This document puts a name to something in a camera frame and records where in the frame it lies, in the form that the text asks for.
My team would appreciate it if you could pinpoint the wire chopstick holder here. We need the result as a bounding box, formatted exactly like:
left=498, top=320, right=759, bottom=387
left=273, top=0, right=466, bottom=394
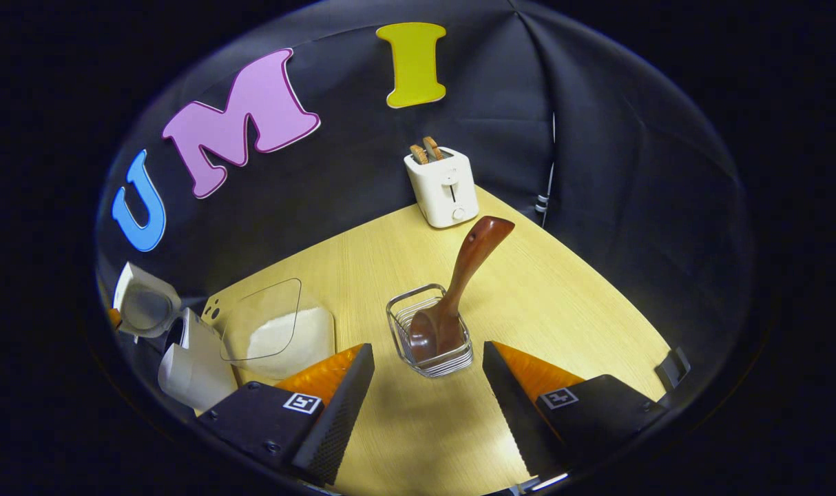
left=386, top=283, right=474, bottom=378

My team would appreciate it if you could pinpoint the black table clamp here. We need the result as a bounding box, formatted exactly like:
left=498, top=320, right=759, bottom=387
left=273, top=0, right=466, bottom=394
left=656, top=347, right=691, bottom=390

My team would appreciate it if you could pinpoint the white toaster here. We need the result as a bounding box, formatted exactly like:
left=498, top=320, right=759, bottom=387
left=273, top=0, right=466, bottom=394
left=404, top=136, right=479, bottom=229

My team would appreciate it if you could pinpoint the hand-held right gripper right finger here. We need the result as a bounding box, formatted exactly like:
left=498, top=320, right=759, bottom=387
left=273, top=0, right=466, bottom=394
left=482, top=341, right=667, bottom=479

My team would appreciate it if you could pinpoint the white rice cooker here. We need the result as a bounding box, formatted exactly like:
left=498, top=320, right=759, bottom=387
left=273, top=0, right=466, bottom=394
left=112, top=262, right=240, bottom=414

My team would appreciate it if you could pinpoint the clear plastic box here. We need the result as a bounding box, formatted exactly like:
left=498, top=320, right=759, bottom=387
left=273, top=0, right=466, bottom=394
left=218, top=278, right=336, bottom=380

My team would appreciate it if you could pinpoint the white rice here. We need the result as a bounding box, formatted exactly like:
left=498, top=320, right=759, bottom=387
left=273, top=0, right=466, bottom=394
left=246, top=307, right=335, bottom=378

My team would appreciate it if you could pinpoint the brown wooden spoon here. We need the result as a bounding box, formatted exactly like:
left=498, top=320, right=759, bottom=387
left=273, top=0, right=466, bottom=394
left=410, top=216, right=515, bottom=364

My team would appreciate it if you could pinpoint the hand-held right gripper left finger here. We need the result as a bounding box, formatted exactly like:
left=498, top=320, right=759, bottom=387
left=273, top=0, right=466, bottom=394
left=198, top=343, right=376, bottom=486

